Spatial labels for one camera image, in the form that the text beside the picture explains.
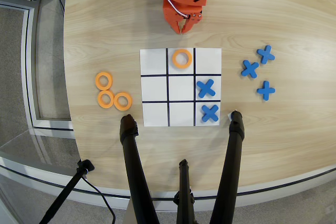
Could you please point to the blue foam cross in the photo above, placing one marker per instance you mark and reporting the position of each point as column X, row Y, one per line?
column 265, row 54
column 266, row 90
column 206, row 88
column 250, row 69
column 210, row 113

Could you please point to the thin black tripod leg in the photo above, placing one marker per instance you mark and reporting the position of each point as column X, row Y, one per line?
column 184, row 187

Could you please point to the grey metal partition frame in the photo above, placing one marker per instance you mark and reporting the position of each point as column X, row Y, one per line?
column 26, row 64

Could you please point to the slim black stand pole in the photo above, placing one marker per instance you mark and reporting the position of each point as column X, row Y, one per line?
column 65, row 192

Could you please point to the white tic-tac-toe grid paper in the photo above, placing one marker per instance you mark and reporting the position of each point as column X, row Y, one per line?
column 155, row 61

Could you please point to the small white tape piece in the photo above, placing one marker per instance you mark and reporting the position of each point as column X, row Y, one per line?
column 229, row 116

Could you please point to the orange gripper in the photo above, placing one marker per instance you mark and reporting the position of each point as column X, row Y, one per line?
column 175, row 16

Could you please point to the thick black tripod leg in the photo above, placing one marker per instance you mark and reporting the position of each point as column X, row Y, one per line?
column 229, row 161
column 134, row 161

